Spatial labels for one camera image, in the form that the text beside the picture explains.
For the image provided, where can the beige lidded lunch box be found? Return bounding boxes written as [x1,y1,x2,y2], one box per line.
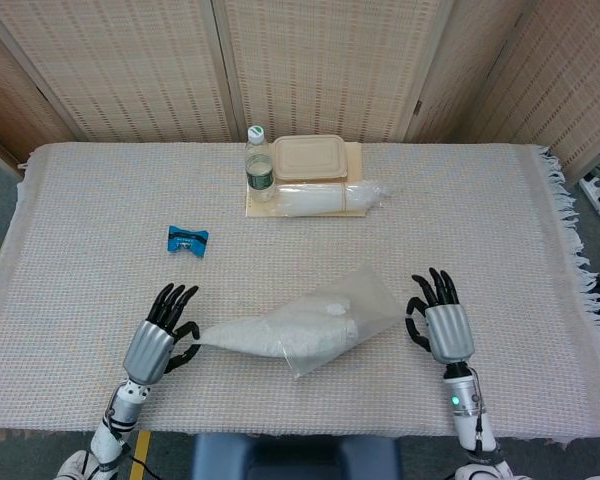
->
[271,134,350,181]

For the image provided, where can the blue snack wrapper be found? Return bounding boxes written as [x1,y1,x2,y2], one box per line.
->
[167,225,210,257]

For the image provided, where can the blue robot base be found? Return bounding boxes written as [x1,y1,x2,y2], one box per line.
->
[189,433,404,480]

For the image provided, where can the light wooden board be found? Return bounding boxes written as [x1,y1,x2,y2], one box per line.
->
[244,143,370,220]

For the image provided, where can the transparent zip bag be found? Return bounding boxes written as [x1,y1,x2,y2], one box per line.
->
[279,267,411,381]

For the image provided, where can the clear plastic water bottle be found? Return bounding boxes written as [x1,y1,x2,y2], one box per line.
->
[244,125,276,204]

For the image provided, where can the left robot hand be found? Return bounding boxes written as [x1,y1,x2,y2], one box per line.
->
[122,283,202,387]

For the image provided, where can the woven beige tablecloth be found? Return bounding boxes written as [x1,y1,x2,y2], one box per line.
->
[0,142,600,446]

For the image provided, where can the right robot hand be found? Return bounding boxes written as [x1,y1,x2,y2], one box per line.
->
[404,267,476,365]

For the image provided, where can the white cups in plastic sleeve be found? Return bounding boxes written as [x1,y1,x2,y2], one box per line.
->
[274,179,396,217]

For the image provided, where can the woven folding screen panel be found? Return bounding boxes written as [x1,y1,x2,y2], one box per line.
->
[210,0,461,144]
[404,0,544,146]
[0,0,234,146]
[0,14,76,176]
[499,0,600,184]

